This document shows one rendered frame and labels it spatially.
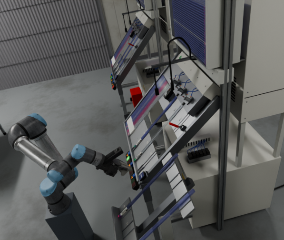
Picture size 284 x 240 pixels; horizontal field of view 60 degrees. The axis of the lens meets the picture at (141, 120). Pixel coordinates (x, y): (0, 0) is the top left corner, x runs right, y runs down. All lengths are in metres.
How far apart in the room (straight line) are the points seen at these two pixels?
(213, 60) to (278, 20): 0.33
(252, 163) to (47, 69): 4.27
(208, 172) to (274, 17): 0.99
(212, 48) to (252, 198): 1.28
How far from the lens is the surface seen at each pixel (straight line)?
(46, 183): 1.75
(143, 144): 1.72
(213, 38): 1.18
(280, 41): 1.39
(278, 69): 1.46
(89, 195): 2.61
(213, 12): 1.15
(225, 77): 1.26
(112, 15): 4.90
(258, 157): 1.88
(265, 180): 2.02
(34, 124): 1.63
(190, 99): 1.40
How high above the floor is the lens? 1.92
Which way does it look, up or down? 35 degrees down
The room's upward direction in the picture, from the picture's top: 11 degrees counter-clockwise
